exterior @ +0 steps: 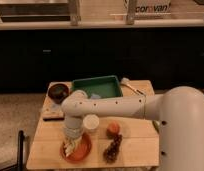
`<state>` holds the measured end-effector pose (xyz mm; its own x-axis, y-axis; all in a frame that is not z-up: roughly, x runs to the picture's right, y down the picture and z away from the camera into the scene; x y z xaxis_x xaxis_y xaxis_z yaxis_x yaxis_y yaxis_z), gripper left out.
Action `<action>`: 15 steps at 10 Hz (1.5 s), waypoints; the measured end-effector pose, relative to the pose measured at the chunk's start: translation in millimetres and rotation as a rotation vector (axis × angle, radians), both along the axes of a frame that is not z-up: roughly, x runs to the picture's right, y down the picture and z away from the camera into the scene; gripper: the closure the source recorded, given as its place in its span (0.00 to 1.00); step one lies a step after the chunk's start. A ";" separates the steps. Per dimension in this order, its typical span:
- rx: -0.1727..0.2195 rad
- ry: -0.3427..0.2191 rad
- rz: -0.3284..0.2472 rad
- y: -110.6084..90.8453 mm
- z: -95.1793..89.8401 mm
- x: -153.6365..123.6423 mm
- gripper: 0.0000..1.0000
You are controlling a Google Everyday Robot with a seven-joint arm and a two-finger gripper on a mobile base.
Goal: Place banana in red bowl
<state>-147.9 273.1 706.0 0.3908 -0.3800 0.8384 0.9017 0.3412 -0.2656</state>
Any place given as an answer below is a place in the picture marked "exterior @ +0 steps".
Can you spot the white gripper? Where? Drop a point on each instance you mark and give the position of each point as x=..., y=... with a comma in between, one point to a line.
x=72, y=134

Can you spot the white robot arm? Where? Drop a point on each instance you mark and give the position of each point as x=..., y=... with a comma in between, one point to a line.
x=180, y=112

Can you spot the dark brown bowl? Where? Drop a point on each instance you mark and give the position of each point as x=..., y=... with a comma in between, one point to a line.
x=58, y=92

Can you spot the white cup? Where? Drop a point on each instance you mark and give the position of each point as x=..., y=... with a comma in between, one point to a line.
x=91, y=122

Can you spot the wooden cutting board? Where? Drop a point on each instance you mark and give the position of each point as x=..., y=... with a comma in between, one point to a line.
x=52, y=111

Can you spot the orange fruit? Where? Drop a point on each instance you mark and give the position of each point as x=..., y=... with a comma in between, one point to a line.
x=113, y=129

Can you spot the dark grape bunch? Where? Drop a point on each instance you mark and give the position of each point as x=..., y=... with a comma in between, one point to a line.
x=111, y=152

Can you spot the green rectangular tray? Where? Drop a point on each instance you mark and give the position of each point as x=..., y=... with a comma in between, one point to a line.
x=104, y=86

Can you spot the wooden spoon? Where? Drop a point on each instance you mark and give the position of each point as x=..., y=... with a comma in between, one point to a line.
x=125, y=82

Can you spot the black cabinet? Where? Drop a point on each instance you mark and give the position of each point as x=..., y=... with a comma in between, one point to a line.
x=168, y=57

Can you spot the cardboard box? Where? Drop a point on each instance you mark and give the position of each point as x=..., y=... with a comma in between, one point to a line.
x=153, y=6

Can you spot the black chair frame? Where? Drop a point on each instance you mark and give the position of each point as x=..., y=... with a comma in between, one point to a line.
x=18, y=166

